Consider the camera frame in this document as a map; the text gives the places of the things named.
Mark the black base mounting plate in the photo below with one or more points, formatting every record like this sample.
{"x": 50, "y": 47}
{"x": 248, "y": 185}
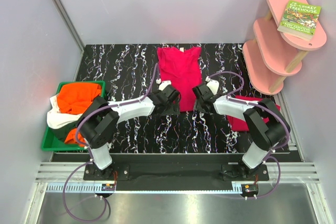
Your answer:
{"x": 228, "y": 167}

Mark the aluminium rail frame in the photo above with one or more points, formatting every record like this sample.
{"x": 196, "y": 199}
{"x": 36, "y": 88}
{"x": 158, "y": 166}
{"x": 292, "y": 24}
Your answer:
{"x": 290, "y": 172}

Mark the folded dark pink t-shirt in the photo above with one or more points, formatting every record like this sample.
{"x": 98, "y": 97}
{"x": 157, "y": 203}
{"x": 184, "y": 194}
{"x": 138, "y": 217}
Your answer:
{"x": 238, "y": 124}

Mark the pink three-tier shelf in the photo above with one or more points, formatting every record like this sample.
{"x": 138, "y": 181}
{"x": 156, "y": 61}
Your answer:
{"x": 272, "y": 56}

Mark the green plastic basket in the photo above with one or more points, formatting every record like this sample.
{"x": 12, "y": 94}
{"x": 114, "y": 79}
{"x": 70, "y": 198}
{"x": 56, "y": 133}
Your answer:
{"x": 50, "y": 142}

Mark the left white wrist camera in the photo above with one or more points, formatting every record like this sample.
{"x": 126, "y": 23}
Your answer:
{"x": 162, "y": 84}

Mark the orange t-shirt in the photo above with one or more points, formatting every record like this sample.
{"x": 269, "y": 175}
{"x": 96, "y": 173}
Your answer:
{"x": 75, "y": 99}

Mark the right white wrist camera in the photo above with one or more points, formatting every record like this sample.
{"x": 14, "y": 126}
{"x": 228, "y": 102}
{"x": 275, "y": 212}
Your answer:
{"x": 213, "y": 85}

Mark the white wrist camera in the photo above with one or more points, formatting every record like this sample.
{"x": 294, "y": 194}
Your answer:
{"x": 162, "y": 84}
{"x": 213, "y": 85}

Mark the white t-shirt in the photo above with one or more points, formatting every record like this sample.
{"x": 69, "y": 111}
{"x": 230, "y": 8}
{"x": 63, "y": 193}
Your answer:
{"x": 56, "y": 119}

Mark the magenta t-shirt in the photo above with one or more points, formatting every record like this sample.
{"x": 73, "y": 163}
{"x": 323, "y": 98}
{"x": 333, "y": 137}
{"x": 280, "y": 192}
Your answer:
{"x": 183, "y": 70}

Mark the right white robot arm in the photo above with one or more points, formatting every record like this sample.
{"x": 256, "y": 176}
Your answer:
{"x": 267, "y": 127}

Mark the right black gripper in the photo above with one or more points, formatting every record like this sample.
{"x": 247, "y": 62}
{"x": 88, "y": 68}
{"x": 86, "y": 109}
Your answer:
{"x": 198, "y": 107}

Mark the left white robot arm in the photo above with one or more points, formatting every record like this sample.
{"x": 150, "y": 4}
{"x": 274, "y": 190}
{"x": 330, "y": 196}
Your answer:
{"x": 99, "y": 121}

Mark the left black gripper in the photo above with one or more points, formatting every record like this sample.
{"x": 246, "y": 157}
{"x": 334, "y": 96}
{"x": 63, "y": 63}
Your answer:
{"x": 174, "y": 110}

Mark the green storey treehouse book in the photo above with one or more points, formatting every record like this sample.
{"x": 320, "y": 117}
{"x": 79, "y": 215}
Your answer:
{"x": 299, "y": 20}

